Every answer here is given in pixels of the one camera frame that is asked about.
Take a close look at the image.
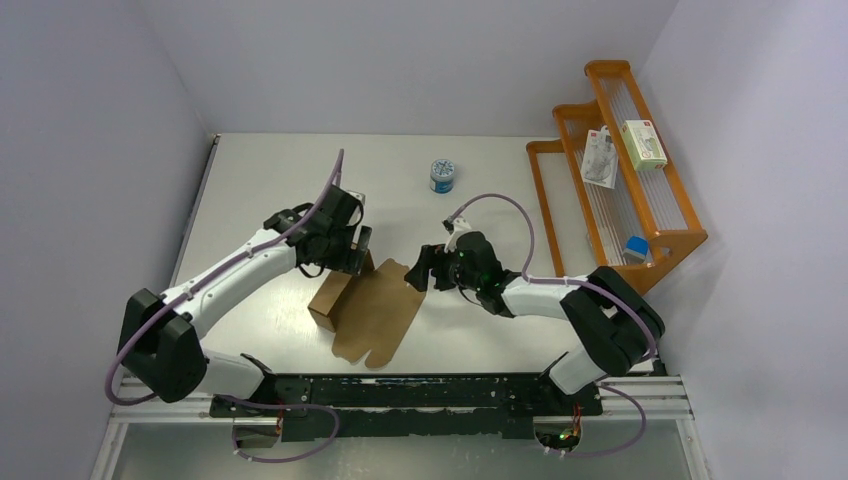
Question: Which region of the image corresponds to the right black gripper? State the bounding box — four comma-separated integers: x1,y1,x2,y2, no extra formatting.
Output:
404,243,482,292

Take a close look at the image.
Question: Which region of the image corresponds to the brown cardboard box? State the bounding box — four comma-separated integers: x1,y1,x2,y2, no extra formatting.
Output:
308,254,425,370

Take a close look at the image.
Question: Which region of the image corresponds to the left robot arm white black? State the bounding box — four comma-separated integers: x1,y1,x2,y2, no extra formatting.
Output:
118,185,371,416

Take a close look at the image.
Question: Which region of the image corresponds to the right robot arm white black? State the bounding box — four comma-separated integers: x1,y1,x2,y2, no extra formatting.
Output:
404,231,665,414

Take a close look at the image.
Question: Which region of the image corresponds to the small blue white box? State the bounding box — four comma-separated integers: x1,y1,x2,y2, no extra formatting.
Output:
622,236,649,264

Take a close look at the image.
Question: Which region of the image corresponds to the white green product box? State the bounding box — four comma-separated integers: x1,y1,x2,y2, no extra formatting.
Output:
620,119,668,172

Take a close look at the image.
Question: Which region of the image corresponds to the blue white round tin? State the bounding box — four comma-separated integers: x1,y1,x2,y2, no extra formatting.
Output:
430,159,456,194

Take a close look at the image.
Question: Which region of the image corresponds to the orange wooden rack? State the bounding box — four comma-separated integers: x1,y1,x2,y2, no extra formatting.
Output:
526,60,708,294

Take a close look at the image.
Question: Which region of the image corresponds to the white blister package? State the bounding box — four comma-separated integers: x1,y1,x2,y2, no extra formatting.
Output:
580,125,618,190

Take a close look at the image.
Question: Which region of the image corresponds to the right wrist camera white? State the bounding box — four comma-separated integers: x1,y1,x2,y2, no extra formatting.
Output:
442,216,473,252

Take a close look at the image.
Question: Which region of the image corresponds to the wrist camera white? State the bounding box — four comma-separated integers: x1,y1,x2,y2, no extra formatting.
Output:
348,190,366,206
442,216,473,252

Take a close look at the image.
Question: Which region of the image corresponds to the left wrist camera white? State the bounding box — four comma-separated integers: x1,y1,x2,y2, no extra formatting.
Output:
348,190,366,206

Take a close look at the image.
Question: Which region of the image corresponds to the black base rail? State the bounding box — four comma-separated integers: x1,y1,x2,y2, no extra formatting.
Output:
209,373,603,442

